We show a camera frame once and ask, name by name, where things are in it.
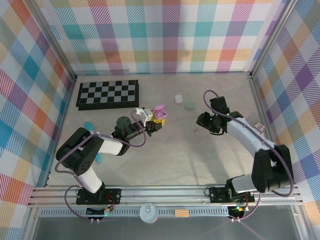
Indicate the purple earbud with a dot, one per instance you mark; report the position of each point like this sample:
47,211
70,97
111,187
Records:
162,115
196,131

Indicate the purple earbud charging case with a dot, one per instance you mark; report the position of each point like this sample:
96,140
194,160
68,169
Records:
158,110

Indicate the mint green earbud charging case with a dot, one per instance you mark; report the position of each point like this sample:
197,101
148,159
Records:
190,105

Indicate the white earbud charging case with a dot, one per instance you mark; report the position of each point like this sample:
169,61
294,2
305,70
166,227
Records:
178,99

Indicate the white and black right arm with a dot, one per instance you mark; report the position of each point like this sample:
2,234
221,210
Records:
245,132

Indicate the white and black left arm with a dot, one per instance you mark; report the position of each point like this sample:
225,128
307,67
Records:
110,146

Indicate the black folding chessboard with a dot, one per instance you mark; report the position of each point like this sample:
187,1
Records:
107,95

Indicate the teal cylinder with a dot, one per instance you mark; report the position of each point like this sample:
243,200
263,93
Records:
88,126

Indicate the small light blue object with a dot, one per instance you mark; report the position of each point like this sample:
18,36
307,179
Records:
99,158

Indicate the small printed card box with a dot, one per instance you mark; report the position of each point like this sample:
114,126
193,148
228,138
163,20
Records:
260,127

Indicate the white round lid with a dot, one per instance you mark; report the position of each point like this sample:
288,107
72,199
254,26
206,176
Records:
149,213

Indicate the small wooden block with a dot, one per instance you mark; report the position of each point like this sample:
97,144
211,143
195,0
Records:
181,213

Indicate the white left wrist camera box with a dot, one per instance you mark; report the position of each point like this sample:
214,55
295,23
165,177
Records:
144,115

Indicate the aluminium side rail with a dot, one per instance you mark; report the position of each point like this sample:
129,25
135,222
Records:
260,107
62,120

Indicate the aluminium front rail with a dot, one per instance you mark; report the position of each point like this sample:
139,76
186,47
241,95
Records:
162,195

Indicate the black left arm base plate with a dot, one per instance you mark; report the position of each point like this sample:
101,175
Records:
112,196

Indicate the aluminium frame post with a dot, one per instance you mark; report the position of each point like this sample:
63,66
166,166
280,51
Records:
270,37
55,45

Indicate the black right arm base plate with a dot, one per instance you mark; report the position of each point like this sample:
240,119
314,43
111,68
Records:
217,195

